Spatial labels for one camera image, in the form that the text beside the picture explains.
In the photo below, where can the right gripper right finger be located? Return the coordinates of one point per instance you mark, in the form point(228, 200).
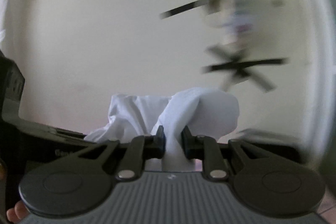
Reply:
point(270, 179)

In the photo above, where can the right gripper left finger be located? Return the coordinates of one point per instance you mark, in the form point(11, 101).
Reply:
point(136, 158)

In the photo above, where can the white t-shirt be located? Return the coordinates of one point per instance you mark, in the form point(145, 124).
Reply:
point(205, 111)

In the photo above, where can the person's hand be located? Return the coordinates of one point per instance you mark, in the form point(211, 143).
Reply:
point(17, 213)

